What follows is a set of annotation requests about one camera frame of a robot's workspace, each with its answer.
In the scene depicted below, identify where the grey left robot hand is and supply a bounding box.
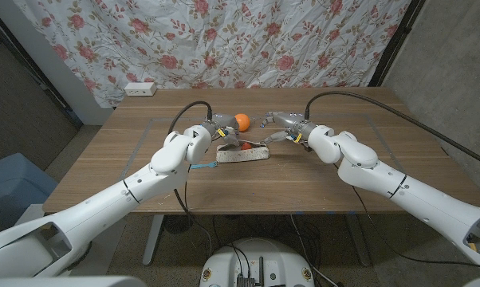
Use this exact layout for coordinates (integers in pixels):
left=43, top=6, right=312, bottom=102
left=202, top=113, right=243, bottom=151

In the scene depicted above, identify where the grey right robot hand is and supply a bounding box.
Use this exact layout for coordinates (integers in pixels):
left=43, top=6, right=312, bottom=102
left=261, top=111, right=319, bottom=147

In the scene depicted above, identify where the beige dotted pen bag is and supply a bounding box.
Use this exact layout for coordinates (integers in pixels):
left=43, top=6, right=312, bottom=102
left=215, top=140, right=271, bottom=163

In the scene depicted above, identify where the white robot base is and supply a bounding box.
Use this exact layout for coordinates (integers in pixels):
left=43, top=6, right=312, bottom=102
left=199, top=238, right=315, bottom=287

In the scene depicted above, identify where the orange fruit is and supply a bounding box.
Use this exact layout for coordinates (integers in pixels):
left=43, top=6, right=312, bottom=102
left=234, top=113, right=251, bottom=132

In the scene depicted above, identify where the floral backdrop cloth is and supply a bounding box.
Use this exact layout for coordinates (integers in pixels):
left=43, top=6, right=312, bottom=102
left=12, top=0, right=412, bottom=108

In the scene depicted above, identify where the white power strip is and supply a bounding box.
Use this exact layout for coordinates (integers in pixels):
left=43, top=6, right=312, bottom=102
left=124, top=81, right=158, bottom=97

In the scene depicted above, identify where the black backdrop stand pole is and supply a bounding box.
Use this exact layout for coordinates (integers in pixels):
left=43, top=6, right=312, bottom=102
left=368, top=0, right=427, bottom=88

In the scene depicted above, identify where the white table leg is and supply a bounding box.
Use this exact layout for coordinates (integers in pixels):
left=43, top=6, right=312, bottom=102
left=345, top=214, right=372, bottom=267
left=142, top=214, right=165, bottom=266

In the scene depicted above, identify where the blue plastic bin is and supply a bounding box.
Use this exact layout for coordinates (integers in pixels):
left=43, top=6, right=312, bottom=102
left=0, top=152, right=60, bottom=240

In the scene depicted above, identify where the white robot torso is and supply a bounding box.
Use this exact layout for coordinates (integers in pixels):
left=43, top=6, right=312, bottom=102
left=0, top=274, right=148, bottom=287

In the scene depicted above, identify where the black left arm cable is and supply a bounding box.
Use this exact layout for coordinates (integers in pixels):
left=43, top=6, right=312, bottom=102
left=167, top=100, right=214, bottom=256

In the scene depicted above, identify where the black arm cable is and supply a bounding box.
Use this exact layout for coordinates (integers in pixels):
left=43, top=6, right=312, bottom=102
left=303, top=91, right=480, bottom=171
left=167, top=100, right=214, bottom=256

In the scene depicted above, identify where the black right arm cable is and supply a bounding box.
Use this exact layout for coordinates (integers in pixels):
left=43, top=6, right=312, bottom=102
left=303, top=91, right=480, bottom=171

